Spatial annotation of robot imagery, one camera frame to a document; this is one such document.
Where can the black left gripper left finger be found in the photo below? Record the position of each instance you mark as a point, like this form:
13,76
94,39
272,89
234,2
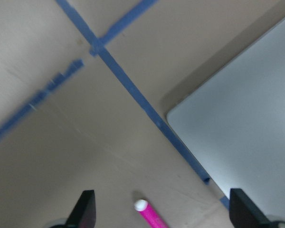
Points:
83,214

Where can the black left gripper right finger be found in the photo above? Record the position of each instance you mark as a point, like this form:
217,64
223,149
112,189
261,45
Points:
244,213

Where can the silver grey notebook laptop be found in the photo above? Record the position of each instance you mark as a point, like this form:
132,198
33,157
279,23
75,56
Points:
234,123

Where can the pink highlighter pen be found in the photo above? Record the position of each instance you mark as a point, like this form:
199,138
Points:
149,214

